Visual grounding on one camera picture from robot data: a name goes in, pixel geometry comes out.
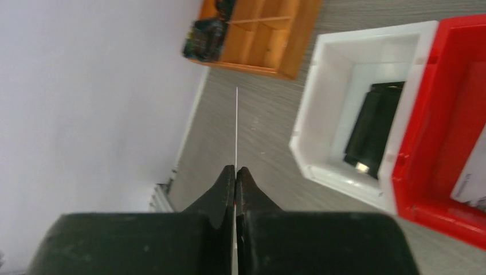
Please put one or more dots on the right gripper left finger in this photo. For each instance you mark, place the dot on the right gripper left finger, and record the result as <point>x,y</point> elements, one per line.
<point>197,240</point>

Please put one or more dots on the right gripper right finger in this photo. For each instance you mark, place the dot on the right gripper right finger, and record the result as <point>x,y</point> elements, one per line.
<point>271,240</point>

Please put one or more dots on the thin card edge-on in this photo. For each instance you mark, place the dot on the thin card edge-on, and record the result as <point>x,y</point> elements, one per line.
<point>236,132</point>

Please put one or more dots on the black card in white bin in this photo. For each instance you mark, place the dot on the black card in white bin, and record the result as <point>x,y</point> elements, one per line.
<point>371,130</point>

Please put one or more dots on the card in red bin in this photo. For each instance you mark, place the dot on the card in red bin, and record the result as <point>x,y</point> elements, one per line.
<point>470,186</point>

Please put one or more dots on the white plastic bin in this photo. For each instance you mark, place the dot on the white plastic bin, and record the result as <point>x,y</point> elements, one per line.
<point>344,67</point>

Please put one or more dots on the orange compartment tray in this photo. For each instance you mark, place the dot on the orange compartment tray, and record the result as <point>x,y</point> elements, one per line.
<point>267,38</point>

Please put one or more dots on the red plastic bin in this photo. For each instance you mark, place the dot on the red plastic bin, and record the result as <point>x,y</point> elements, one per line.
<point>447,119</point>

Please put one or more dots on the black coiled strap large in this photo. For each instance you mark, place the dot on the black coiled strap large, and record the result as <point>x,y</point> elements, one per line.
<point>225,9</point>

